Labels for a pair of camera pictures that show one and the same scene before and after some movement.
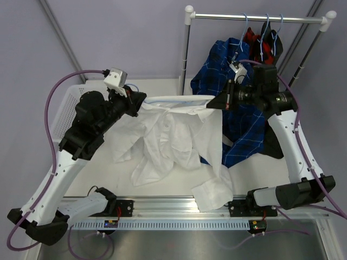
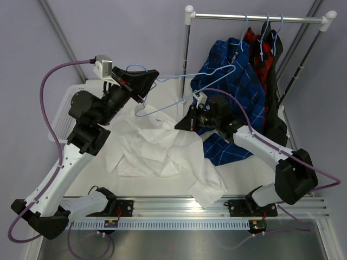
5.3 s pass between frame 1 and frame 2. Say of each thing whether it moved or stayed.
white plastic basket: stayed
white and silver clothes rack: stayed
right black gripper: moved
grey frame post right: stayed
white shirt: moved
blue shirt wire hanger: stayed
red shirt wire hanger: stayed
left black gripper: moved
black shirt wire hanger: stayed
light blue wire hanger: moved
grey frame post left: stayed
